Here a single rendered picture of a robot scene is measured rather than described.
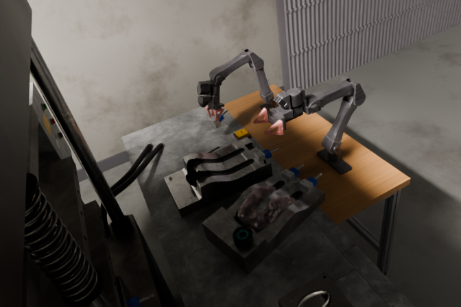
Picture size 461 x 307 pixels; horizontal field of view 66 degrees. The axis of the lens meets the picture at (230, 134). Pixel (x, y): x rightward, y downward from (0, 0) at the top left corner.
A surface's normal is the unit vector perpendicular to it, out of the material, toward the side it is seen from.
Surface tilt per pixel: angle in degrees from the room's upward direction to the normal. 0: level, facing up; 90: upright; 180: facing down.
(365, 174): 0
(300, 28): 90
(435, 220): 0
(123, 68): 90
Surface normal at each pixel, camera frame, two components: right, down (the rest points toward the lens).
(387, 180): -0.16, -0.80
